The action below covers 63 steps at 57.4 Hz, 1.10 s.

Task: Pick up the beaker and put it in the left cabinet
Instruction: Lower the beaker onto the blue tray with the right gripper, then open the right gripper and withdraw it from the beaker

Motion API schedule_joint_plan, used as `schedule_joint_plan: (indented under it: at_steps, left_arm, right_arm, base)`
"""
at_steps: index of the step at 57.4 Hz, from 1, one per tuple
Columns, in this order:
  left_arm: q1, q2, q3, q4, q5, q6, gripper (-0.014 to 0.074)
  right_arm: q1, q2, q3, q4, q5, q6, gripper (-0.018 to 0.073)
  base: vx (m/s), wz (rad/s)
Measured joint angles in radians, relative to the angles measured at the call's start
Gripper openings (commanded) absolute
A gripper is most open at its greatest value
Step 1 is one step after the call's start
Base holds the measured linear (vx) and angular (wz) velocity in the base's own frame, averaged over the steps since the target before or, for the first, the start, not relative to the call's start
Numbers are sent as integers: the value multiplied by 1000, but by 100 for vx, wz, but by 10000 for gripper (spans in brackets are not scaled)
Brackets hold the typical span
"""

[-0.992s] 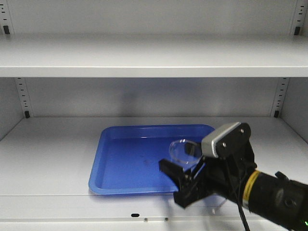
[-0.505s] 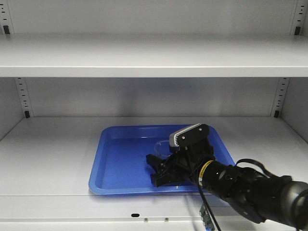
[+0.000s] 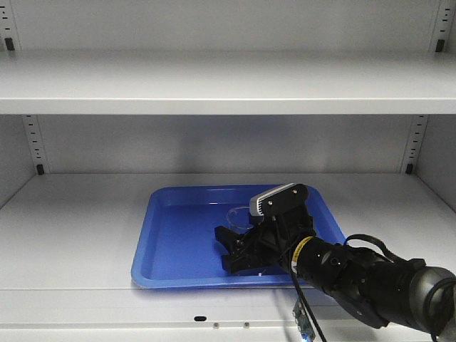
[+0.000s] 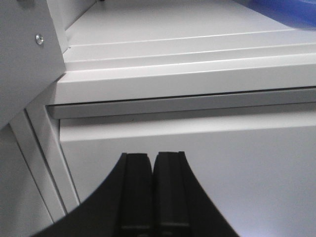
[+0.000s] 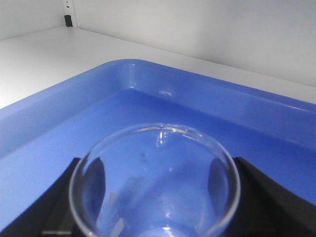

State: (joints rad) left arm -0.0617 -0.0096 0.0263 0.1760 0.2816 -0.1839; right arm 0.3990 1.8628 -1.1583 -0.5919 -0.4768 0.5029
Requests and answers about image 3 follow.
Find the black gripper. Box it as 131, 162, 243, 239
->
214, 204, 316, 274

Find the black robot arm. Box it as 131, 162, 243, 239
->
214, 204, 455, 341

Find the blue plastic tray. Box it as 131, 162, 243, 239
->
131, 183, 345, 289

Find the white lower shelf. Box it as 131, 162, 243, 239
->
1, 174, 455, 341

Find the white shelf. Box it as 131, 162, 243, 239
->
1, 174, 455, 341
1, 51, 455, 115

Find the white upper shelf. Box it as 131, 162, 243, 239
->
1, 51, 455, 115

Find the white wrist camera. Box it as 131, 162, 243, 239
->
249, 183, 309, 217

